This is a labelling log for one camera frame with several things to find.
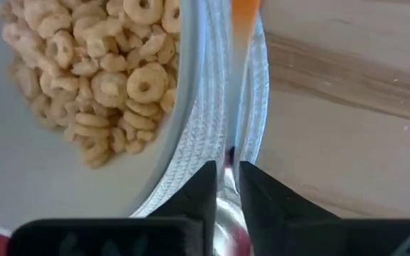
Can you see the white ceramic bowl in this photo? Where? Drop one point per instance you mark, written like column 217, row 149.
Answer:
column 30, row 185

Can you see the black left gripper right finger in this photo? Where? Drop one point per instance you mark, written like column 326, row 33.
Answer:
column 315, row 238

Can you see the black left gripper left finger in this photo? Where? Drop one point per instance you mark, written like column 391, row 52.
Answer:
column 119, row 238

